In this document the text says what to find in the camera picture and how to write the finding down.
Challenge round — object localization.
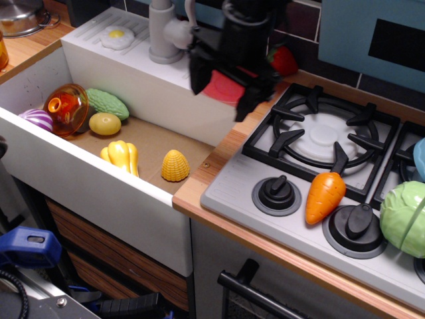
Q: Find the grey toy faucet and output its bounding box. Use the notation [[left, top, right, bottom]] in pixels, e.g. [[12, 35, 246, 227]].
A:
[[149, 0, 197, 64]]

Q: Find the green toy cabbage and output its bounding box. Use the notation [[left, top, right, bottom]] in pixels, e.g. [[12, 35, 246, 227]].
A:
[[380, 181, 424, 259]]

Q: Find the red toy strawberry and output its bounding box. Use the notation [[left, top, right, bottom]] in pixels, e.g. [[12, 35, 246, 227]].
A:
[[268, 46, 298, 76]]

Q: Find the pink round plate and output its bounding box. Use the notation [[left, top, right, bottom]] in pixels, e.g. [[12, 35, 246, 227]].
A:
[[201, 70, 245, 107]]

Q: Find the orange transparent cup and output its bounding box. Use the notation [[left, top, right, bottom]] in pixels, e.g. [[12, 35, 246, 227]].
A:
[[0, 31, 9, 69]]

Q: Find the black oven door handle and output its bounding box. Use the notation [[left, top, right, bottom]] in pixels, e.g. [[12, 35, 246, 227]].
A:
[[217, 259, 308, 318]]

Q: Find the blue clamp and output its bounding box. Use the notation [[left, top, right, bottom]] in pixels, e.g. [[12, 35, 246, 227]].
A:
[[1, 226, 62, 269]]

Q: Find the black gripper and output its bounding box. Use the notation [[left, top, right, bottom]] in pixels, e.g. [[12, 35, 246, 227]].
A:
[[188, 28, 280, 122]]

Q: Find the black stove knob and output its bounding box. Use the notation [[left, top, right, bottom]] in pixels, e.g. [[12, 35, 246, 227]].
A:
[[252, 175, 301, 217], [322, 203, 387, 259]]

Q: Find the toy fried egg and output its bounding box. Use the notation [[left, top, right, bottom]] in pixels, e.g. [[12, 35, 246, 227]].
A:
[[99, 25, 135, 51]]

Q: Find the yellow toy corn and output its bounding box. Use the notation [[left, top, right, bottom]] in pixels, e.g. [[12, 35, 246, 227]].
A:
[[161, 150, 191, 182]]

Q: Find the purple striped toy onion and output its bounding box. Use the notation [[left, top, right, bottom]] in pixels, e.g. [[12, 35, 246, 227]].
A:
[[19, 109, 53, 132]]

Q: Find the black burner grate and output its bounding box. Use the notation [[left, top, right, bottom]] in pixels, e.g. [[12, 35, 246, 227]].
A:
[[242, 84, 400, 202], [371, 122, 424, 210]]

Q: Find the light blue bowl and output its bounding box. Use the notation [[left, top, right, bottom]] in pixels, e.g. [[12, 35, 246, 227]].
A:
[[413, 138, 425, 181]]

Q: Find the white toy sink basin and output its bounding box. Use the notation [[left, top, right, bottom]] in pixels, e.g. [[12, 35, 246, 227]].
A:
[[1, 8, 236, 276]]

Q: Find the green toy bitter gourd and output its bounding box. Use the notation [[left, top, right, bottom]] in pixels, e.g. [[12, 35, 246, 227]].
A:
[[86, 88, 129, 121]]

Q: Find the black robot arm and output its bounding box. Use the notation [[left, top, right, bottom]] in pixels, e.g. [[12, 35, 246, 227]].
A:
[[189, 1, 288, 122]]

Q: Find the black right stove knob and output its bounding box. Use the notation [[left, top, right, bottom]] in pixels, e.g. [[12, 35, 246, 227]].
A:
[[322, 203, 387, 259]]

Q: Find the steel pot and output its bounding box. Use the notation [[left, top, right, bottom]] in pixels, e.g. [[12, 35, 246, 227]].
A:
[[1, 0, 61, 38]]

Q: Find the yellow toy potato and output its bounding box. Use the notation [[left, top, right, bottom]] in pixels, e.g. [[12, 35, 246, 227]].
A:
[[89, 112, 122, 136]]

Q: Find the yellow toy bell pepper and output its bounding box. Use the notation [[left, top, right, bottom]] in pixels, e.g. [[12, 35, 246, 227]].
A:
[[100, 140, 139, 177]]

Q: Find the orange toy carrot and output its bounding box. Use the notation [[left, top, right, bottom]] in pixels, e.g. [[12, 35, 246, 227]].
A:
[[305, 172, 347, 225]]

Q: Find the grey toy stove top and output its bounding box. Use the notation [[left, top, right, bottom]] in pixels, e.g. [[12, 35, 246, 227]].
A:
[[200, 82, 425, 313]]

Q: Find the black left stove knob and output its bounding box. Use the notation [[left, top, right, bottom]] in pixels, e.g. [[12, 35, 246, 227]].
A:
[[252, 175, 301, 217]]

